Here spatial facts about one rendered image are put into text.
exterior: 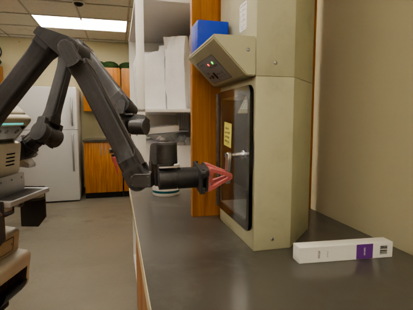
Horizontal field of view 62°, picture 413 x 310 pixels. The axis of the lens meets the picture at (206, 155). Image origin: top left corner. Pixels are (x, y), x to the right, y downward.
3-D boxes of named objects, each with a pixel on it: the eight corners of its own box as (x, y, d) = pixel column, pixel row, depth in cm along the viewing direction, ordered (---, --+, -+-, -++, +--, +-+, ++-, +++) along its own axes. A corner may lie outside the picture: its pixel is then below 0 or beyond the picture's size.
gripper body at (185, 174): (199, 160, 99) (173, 161, 97) (208, 171, 89) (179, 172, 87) (198, 181, 100) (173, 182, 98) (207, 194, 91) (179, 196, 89)
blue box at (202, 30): (219, 56, 117) (219, 29, 116) (228, 51, 108) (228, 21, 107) (190, 55, 115) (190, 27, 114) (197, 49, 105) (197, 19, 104)
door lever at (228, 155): (243, 184, 97) (240, 181, 99) (245, 151, 94) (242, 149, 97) (225, 184, 95) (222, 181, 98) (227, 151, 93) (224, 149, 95)
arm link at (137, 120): (129, 109, 134) (117, 99, 126) (156, 108, 130) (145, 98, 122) (124, 138, 131) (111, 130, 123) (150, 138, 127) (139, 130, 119)
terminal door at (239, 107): (219, 205, 123) (220, 92, 119) (251, 232, 94) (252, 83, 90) (217, 205, 123) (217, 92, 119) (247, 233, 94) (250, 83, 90)
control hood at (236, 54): (220, 87, 120) (220, 58, 119) (256, 75, 89) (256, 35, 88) (187, 86, 117) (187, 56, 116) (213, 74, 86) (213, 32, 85)
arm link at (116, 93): (83, 58, 150) (66, 44, 141) (93, 50, 150) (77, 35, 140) (131, 123, 132) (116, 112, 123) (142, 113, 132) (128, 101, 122)
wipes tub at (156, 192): (177, 190, 174) (177, 161, 173) (182, 195, 162) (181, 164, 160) (151, 192, 171) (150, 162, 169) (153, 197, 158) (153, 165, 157)
